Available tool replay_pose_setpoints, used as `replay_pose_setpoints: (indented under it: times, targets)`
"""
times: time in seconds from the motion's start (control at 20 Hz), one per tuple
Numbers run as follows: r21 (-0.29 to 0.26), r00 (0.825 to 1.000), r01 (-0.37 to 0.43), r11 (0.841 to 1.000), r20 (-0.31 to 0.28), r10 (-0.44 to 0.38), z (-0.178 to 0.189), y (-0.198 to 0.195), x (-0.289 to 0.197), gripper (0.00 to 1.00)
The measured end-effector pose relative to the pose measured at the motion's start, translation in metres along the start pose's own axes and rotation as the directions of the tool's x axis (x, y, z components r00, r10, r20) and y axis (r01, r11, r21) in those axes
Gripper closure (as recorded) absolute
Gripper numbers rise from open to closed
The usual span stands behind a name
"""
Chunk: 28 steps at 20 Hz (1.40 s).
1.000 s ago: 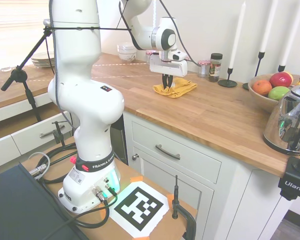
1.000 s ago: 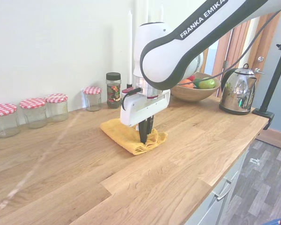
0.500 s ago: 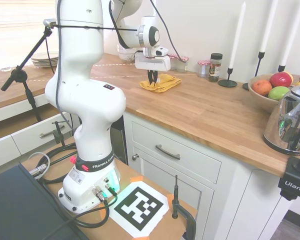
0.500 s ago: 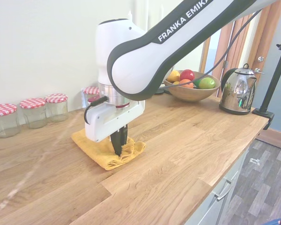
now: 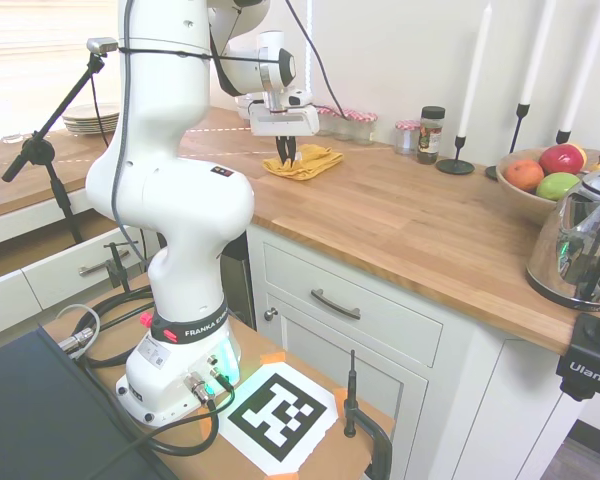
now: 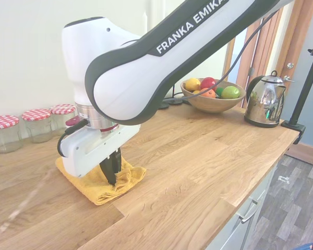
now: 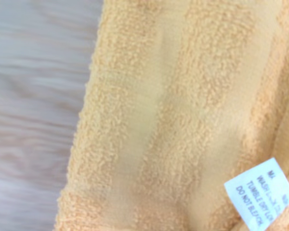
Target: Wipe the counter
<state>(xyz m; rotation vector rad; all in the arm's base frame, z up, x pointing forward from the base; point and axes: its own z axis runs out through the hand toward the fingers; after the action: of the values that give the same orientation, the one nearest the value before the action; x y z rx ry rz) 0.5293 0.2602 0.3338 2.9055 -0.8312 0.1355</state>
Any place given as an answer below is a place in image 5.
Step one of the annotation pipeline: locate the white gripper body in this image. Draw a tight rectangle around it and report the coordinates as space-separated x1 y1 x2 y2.
247 102 322 139

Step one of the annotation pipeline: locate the yellow cloth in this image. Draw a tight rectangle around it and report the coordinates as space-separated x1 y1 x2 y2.
262 143 346 183

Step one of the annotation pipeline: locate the glass jar red checked lid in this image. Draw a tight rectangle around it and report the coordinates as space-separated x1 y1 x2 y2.
337 107 362 143
393 119 421 157
315 104 342 137
354 110 380 147

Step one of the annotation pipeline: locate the spice jar black lid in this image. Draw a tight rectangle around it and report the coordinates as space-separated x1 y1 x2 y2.
415 105 448 166

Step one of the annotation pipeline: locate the black appliance front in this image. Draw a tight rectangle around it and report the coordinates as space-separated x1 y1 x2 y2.
220 234 258 332

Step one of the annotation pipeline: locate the stack of white plates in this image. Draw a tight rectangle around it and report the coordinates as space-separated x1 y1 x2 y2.
61 102 122 136

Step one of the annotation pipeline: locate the white taper candle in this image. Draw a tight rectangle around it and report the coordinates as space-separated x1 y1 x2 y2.
561 0 600 133
521 0 557 107
456 1 495 139

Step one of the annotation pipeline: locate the small black clamp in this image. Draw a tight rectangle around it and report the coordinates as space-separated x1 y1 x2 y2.
103 240 134 294

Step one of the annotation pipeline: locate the wooden fruit bowl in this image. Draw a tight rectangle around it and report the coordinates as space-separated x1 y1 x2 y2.
494 147 600 229

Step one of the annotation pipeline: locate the orange fruit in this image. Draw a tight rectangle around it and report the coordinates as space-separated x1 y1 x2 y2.
503 158 547 194

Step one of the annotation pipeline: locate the black boom stand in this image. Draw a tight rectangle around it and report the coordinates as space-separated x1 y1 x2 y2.
0 49 107 247

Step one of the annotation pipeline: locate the white kitchen cabinet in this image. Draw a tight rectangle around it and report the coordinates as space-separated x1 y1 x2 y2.
247 222 599 480

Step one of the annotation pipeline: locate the large black bar clamp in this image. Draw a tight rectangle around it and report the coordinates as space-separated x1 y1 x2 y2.
341 348 396 480

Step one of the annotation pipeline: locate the white window blind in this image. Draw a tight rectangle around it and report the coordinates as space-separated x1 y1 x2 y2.
0 0 127 129

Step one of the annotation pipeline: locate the black and white marker sheet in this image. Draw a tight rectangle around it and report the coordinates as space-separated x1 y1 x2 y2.
218 360 343 476

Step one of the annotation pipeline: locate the green apple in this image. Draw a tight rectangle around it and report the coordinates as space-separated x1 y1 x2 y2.
535 171 582 202

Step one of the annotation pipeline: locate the white drawer cabinet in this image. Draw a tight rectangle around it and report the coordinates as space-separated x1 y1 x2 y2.
0 189 157 347

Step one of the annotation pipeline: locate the red apple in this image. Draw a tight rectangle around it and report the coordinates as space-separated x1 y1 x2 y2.
538 143 587 177

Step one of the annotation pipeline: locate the stainless steel kettle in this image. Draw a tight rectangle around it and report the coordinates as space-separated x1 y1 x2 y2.
524 163 600 314

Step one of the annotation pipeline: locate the cardboard covered mounting table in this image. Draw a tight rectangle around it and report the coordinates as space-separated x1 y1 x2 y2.
39 272 397 480

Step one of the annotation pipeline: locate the black flat case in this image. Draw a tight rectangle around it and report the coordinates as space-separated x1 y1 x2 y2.
0 324 179 480

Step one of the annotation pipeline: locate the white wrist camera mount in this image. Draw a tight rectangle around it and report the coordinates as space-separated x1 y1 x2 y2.
285 88 316 109

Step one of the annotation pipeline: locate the black camera cable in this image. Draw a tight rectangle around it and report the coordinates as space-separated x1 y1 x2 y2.
282 0 349 120

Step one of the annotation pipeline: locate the metal drawer handle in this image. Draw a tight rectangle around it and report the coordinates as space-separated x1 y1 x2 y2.
76 248 132 279
309 288 363 322

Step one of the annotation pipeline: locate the grey braided cable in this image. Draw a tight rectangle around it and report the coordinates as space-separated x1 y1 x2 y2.
110 0 149 264

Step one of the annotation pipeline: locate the silver camera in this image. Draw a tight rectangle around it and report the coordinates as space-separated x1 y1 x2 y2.
85 36 119 55

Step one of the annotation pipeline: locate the thick black cable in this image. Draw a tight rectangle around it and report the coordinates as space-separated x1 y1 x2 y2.
81 286 157 372

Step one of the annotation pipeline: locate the grey cable metal connector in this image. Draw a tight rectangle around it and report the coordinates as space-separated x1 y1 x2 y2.
54 303 103 358

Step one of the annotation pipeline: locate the thin black base cable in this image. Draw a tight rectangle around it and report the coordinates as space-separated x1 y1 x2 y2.
84 369 239 480

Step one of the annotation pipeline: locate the black clamp-on camera stand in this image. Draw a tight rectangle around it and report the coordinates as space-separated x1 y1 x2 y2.
554 299 600 402

